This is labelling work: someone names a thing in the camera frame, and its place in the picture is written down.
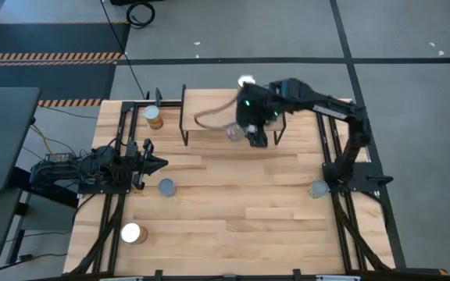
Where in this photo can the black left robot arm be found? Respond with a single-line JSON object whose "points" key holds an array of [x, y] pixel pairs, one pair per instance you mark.
{"points": [[72, 168]]}

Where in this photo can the short orange-black hazard tape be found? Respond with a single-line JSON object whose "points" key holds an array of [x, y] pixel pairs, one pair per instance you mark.
{"points": [[68, 103]]}

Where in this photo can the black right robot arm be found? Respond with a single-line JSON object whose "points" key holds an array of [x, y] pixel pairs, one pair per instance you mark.
{"points": [[334, 109]]}

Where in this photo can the small green dotted can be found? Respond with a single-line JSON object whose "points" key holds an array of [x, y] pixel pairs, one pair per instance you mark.
{"points": [[166, 187]]}

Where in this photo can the tall can with pale label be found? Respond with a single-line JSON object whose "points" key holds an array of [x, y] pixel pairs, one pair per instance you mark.
{"points": [[246, 80]]}

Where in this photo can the black floor mat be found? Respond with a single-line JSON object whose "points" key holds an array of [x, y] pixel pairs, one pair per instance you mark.
{"points": [[53, 39]]}

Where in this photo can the tall orange corn can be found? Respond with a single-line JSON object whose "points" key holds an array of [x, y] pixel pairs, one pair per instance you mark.
{"points": [[153, 113]]}

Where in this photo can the small black electronics box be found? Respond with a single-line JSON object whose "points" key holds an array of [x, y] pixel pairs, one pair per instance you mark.
{"points": [[59, 157]]}

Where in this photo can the tall brown-orange can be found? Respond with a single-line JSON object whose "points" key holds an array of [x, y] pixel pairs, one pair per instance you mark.
{"points": [[131, 233]]}

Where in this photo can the black aluminium table frame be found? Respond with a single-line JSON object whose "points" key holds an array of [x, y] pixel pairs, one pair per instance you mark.
{"points": [[170, 104]]}

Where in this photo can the tall grey-purple can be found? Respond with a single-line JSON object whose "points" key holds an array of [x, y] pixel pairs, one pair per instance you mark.
{"points": [[234, 132]]}

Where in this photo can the dark grey desk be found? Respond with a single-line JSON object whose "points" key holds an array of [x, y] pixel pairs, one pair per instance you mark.
{"points": [[2, 136]]}

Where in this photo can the small pale green can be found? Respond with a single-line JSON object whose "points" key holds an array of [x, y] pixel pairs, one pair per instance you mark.
{"points": [[318, 189]]}

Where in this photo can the wooden shelf with black legs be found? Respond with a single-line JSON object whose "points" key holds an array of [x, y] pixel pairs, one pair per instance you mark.
{"points": [[197, 99]]}

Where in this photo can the long orange-black hazard tape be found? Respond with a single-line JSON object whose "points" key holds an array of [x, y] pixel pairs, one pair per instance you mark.
{"points": [[45, 57]]}

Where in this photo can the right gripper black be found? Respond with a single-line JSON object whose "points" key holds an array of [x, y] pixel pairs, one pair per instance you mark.
{"points": [[258, 105]]}

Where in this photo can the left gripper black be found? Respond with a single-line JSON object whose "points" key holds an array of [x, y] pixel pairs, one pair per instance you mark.
{"points": [[139, 164]]}

